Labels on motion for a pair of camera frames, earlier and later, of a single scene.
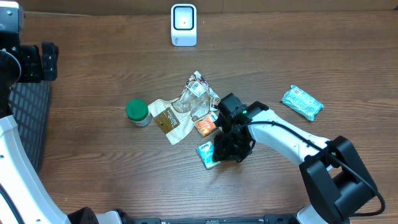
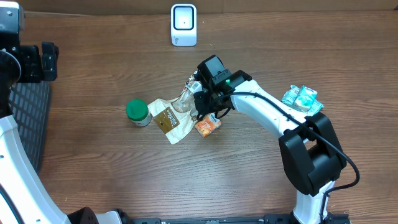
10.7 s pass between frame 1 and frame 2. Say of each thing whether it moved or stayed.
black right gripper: moved
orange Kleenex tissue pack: stayed
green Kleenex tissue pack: moved
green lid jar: stayed
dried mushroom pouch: stayed
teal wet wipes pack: stayed
